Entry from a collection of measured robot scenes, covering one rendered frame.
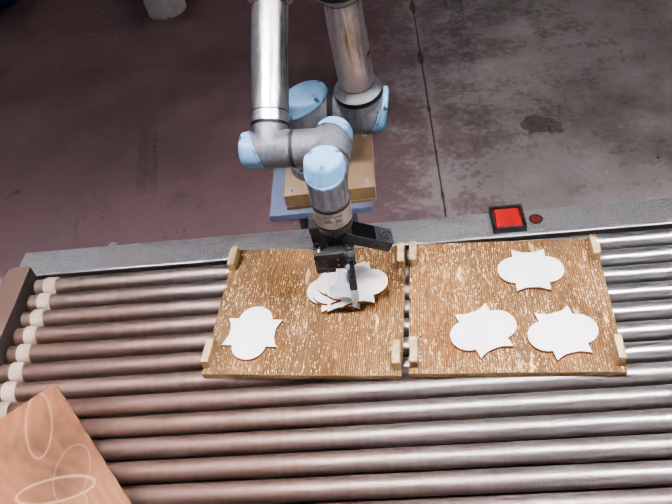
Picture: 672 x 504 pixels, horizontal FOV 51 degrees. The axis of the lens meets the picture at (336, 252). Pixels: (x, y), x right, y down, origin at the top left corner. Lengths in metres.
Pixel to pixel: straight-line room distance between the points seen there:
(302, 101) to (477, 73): 2.23
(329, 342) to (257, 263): 0.30
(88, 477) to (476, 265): 0.88
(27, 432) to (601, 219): 1.29
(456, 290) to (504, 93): 2.29
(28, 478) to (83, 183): 2.49
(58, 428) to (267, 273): 0.55
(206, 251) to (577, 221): 0.88
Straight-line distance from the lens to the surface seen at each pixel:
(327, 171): 1.24
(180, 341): 1.57
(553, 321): 1.47
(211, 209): 3.27
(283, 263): 1.62
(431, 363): 1.41
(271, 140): 1.37
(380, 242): 1.39
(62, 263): 1.88
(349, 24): 1.56
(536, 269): 1.56
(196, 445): 1.42
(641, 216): 1.75
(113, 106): 4.20
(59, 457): 1.36
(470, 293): 1.52
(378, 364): 1.41
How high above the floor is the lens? 2.10
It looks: 46 degrees down
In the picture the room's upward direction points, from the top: 11 degrees counter-clockwise
